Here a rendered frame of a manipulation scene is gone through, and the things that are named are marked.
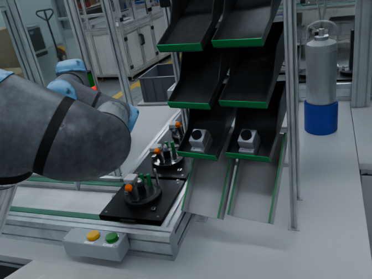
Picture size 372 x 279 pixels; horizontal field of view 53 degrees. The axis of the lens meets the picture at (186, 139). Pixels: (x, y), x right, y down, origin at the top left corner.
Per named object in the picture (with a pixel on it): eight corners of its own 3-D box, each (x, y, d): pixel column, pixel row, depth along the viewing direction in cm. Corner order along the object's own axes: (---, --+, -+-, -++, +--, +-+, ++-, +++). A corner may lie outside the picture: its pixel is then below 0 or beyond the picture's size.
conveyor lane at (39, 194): (167, 246, 126) (161, 223, 121) (-17, 223, 155) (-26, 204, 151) (192, 196, 149) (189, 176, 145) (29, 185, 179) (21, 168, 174)
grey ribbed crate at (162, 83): (208, 101, 313) (204, 75, 303) (142, 102, 335) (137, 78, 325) (220, 84, 349) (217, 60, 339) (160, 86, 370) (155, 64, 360)
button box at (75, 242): (120, 262, 116) (116, 247, 114) (66, 254, 124) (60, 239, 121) (130, 246, 122) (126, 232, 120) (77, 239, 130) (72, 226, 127)
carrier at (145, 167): (186, 182, 143) (181, 154, 137) (131, 179, 151) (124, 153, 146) (203, 151, 163) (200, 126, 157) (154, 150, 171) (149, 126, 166)
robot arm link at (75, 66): (47, 67, 91) (57, 60, 99) (60, 108, 96) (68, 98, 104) (79, 62, 91) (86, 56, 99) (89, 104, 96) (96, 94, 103)
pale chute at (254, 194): (273, 225, 108) (269, 223, 105) (232, 216, 115) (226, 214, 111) (289, 134, 115) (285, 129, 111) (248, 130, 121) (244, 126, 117)
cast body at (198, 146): (206, 157, 108) (199, 143, 103) (193, 156, 110) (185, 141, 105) (215, 135, 113) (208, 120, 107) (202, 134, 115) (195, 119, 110)
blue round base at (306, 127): (337, 135, 176) (339, 106, 169) (303, 135, 181) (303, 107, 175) (337, 122, 189) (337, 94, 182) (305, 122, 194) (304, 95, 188)
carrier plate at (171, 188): (162, 225, 122) (160, 220, 121) (99, 219, 130) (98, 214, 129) (185, 184, 141) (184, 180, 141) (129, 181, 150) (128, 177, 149)
